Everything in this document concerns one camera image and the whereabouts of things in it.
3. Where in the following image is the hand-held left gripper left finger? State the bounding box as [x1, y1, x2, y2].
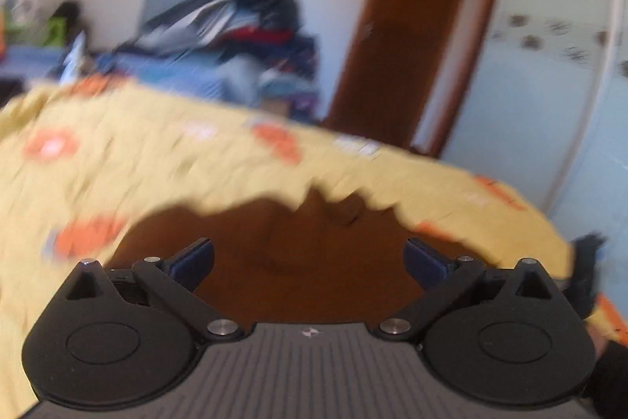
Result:
[64, 236, 245, 344]

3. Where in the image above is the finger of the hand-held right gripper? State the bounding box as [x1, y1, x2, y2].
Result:
[562, 231, 608, 322]

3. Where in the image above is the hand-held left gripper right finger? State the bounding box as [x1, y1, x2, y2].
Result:
[375, 236, 560, 343]

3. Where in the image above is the brown fleece garment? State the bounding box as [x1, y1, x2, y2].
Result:
[105, 190, 491, 324]

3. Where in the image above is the pile of dark clothes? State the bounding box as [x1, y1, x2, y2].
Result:
[95, 0, 322, 118]

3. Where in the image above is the yellow printed blanket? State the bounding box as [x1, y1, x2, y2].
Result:
[0, 78, 628, 419]

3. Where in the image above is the pale blue wardrobe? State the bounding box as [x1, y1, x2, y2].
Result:
[439, 0, 628, 248]

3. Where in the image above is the blue bed sheet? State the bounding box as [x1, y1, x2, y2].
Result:
[0, 43, 261, 106]

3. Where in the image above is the brown wooden door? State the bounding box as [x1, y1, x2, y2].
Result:
[321, 0, 494, 157]

